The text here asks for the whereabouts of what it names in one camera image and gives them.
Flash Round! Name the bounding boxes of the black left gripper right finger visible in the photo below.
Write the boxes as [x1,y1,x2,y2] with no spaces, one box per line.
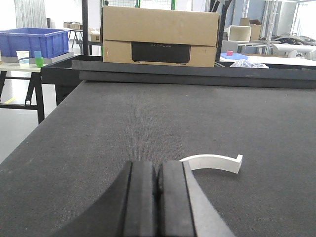
[158,160,235,237]

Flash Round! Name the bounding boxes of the small pink cube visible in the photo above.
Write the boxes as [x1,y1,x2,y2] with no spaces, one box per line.
[227,50,234,56]

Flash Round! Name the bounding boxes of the white open box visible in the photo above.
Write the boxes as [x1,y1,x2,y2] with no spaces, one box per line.
[224,25,251,42]

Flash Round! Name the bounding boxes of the white side table black legs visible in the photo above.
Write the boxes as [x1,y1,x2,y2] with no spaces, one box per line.
[0,51,75,124]

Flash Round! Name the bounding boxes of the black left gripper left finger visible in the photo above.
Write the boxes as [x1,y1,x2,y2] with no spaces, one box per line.
[53,161,157,237]

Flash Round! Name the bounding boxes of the light blue tray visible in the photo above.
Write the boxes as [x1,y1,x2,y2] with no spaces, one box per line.
[221,52,248,60]

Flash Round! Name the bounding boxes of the white curved PVC pipe clamp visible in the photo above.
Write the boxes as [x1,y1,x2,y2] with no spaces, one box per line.
[180,154,243,174]

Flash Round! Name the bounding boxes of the white paper cup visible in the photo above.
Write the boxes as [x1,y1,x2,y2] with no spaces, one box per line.
[16,50,30,68]

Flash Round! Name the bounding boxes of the small distant cardboard box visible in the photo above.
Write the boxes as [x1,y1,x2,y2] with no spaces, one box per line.
[239,18,261,40]

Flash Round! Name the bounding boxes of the crumpled clear plastic bag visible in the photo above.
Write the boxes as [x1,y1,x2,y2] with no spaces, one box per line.
[230,59,269,69]

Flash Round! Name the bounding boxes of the large brown cardboard box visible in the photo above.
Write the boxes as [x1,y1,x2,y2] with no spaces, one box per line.
[103,6,219,67]

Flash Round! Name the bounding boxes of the blue plastic crate on table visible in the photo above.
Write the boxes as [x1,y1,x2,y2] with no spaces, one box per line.
[0,28,69,58]

